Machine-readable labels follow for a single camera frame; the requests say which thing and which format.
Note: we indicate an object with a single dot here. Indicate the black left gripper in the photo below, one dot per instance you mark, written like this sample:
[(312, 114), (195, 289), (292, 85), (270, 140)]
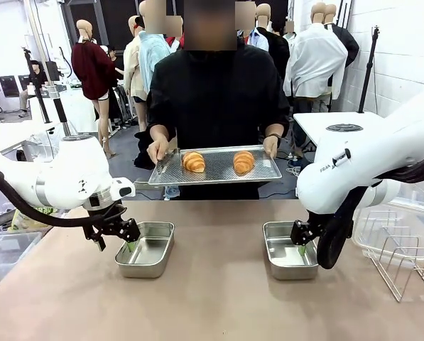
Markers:
[(105, 223)]

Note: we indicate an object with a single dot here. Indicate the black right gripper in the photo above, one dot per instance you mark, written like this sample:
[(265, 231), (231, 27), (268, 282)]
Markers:
[(319, 223)]

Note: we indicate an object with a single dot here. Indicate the rectangular steel container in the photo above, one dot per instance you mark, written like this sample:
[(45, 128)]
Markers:
[(151, 245), (282, 248)]

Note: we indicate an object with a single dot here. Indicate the golden croissant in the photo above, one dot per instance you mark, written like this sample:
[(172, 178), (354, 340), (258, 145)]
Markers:
[(243, 162), (194, 161)]

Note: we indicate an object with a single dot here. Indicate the perforated metal baking tray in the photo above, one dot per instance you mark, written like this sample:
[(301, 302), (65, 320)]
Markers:
[(218, 174)]

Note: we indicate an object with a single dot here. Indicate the person's left forearm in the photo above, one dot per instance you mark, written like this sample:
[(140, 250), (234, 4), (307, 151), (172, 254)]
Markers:
[(275, 128)]

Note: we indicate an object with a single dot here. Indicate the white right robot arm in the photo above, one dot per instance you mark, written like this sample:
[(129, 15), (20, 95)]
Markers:
[(339, 177)]

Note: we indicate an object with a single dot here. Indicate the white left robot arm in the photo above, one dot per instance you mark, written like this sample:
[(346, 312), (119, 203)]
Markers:
[(73, 167)]

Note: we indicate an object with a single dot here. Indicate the person's right forearm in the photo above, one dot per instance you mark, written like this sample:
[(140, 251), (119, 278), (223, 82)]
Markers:
[(162, 132)]

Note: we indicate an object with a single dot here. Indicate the person's right hand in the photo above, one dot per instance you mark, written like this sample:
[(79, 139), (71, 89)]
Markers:
[(158, 149)]

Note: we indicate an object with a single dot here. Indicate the person's left hand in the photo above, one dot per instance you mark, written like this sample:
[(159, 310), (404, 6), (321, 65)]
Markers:
[(272, 145)]

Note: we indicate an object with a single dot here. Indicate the black wrist watch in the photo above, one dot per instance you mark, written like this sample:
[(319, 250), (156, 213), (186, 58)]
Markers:
[(275, 136)]

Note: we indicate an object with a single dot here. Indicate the white side table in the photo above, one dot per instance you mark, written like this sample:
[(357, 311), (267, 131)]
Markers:
[(314, 124)]

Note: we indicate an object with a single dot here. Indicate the clear plastic storage bin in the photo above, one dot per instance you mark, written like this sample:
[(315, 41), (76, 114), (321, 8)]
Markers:
[(5, 255)]

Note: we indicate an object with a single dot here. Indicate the person in black shirt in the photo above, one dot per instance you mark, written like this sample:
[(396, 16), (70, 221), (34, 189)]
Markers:
[(215, 106)]

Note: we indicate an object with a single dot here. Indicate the mannequin in cream jacket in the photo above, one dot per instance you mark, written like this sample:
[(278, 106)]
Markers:
[(131, 71)]

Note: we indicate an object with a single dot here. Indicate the mannequin in maroon sweater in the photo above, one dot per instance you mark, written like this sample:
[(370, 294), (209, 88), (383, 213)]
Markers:
[(91, 71)]

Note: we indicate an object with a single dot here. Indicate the mannequin in white shirt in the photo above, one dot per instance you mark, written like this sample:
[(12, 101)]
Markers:
[(314, 60)]

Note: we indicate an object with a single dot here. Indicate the standing background person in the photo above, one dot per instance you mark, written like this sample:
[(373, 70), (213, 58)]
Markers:
[(113, 57)]

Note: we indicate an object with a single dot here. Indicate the black tripod stand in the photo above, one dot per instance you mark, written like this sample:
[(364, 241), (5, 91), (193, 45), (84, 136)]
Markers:
[(369, 71)]

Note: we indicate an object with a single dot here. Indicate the mannequin in light-blue shirt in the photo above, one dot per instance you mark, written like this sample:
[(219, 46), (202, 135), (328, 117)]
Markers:
[(155, 53)]

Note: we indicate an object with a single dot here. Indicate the seated background person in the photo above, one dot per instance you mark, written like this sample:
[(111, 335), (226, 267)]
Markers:
[(37, 76)]

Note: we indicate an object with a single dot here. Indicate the mannequin with red garment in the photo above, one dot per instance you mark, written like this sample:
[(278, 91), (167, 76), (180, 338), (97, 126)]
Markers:
[(174, 42)]

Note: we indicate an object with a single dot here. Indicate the mannequin in blue-white shirt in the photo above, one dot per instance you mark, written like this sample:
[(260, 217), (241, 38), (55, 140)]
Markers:
[(259, 40)]

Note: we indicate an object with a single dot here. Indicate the black camera tripod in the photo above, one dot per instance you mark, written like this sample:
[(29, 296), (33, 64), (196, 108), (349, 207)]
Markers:
[(37, 89)]

